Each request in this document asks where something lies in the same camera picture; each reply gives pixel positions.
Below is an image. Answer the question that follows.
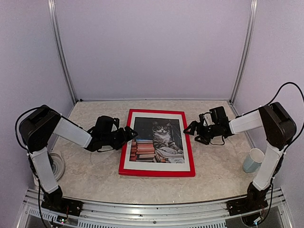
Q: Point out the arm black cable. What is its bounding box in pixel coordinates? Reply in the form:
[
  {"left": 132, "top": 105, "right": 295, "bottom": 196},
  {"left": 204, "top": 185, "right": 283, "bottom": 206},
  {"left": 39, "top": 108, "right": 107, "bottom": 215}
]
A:
[
  {"left": 14, "top": 106, "right": 43, "bottom": 151},
  {"left": 267, "top": 82, "right": 304, "bottom": 152}
]

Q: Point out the light blue paper cup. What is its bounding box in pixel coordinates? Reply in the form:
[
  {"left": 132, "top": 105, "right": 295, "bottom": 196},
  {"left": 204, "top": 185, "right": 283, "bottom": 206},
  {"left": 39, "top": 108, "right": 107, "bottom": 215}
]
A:
[{"left": 242, "top": 148, "right": 264, "bottom": 173}]

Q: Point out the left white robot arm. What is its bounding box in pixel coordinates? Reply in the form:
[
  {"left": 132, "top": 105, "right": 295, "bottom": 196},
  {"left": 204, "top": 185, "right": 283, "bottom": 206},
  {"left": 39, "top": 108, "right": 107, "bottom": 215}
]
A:
[{"left": 17, "top": 105, "right": 138, "bottom": 211}]

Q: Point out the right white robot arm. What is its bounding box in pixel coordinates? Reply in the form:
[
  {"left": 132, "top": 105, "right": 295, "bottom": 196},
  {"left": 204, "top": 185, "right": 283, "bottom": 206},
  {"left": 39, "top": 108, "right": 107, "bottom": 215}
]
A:
[{"left": 183, "top": 102, "right": 297, "bottom": 191}]

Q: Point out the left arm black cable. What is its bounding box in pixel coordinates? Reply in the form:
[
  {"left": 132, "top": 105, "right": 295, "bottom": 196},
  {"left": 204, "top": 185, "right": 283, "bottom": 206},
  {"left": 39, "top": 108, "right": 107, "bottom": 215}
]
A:
[{"left": 14, "top": 106, "right": 43, "bottom": 151}]

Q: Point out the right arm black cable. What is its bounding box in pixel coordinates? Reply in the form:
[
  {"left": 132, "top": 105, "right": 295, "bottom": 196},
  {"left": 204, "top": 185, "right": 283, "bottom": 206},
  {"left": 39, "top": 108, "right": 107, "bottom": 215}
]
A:
[{"left": 267, "top": 82, "right": 304, "bottom": 152}]

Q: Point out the red wooden picture frame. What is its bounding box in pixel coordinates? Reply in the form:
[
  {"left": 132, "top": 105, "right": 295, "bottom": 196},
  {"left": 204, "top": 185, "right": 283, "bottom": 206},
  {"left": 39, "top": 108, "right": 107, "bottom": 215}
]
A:
[{"left": 118, "top": 108, "right": 196, "bottom": 178}]

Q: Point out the white plate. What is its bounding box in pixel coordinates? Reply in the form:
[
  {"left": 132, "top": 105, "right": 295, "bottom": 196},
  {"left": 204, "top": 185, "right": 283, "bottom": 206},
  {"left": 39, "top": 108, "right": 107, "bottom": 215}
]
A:
[{"left": 28, "top": 152, "right": 65, "bottom": 189}]

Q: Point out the left aluminium corner post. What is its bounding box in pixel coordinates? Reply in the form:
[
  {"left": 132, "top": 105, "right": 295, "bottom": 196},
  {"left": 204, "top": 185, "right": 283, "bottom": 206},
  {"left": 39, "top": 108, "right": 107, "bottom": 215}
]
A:
[{"left": 47, "top": 0, "right": 77, "bottom": 105}]

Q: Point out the right aluminium corner post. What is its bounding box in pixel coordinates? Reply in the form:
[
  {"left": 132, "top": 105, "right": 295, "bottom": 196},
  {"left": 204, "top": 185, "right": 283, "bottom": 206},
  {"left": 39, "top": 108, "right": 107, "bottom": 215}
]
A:
[{"left": 229, "top": 0, "right": 258, "bottom": 105}]

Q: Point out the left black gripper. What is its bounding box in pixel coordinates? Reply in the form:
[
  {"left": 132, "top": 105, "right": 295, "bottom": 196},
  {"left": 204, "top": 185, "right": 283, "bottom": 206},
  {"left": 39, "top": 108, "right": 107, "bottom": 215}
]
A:
[{"left": 102, "top": 125, "right": 138, "bottom": 150}]

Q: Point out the aluminium corner post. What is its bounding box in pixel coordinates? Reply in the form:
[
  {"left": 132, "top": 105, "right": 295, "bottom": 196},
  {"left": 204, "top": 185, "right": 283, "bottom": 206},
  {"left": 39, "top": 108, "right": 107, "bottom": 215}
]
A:
[
  {"left": 229, "top": 0, "right": 258, "bottom": 105},
  {"left": 47, "top": 0, "right": 77, "bottom": 105}
]

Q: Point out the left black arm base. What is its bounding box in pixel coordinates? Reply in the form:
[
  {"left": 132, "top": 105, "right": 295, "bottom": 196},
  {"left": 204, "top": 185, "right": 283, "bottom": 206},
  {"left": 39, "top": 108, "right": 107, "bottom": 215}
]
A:
[{"left": 41, "top": 186, "right": 83, "bottom": 217}]

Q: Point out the aluminium front rail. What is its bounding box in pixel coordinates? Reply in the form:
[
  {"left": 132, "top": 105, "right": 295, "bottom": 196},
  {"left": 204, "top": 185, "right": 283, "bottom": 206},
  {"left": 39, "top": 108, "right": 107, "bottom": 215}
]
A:
[{"left": 14, "top": 189, "right": 294, "bottom": 228}]

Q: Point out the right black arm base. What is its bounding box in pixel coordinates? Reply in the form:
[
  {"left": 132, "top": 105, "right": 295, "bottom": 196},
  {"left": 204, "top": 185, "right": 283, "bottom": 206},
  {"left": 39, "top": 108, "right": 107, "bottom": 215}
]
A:
[{"left": 227, "top": 183, "right": 270, "bottom": 216}]

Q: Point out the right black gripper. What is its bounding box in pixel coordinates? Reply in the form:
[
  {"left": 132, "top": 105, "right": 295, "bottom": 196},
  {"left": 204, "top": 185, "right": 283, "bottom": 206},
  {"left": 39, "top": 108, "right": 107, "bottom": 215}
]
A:
[{"left": 184, "top": 121, "right": 219, "bottom": 144}]

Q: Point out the cat photo print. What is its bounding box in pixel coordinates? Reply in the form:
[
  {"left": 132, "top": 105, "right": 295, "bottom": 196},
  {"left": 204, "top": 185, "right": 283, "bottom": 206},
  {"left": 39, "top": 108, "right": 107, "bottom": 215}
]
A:
[{"left": 129, "top": 117, "right": 185, "bottom": 163}]

